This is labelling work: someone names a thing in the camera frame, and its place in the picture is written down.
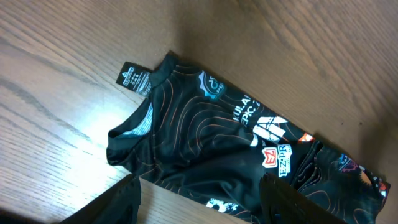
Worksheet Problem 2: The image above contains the black orange patterned jersey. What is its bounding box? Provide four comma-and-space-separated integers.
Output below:
106, 54, 391, 223

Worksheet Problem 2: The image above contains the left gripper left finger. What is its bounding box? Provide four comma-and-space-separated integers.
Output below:
60, 174, 141, 224

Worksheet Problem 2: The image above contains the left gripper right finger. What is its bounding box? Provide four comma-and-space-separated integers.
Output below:
259, 172, 345, 224

